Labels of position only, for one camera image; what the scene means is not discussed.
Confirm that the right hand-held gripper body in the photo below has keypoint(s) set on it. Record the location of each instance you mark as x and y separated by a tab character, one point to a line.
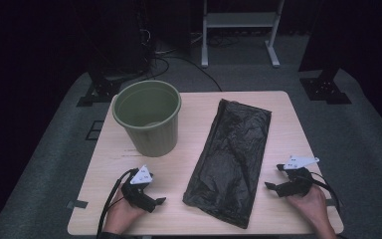
295	186

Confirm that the black plastic garbage bag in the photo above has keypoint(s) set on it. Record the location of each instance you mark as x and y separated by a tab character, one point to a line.
232	159

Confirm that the person's right hand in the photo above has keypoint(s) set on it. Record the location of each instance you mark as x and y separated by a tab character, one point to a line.
311	205

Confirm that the white metal stand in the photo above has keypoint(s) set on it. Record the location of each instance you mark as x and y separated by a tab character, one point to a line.
240	20

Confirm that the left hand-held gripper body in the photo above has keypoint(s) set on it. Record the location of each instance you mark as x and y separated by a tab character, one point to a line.
136	195

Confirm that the black tape square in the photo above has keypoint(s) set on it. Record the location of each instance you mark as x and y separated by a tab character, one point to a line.
95	130

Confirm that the black stand base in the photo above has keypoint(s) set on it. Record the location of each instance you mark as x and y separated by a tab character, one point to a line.
101	91
325	89

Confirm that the grey tape strip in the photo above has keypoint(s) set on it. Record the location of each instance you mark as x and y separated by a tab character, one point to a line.
330	202
77	204

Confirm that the green plastic trash bin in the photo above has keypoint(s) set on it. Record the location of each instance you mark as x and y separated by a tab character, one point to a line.
147	142

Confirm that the person's left hand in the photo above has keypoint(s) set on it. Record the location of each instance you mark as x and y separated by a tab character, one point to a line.
119	215

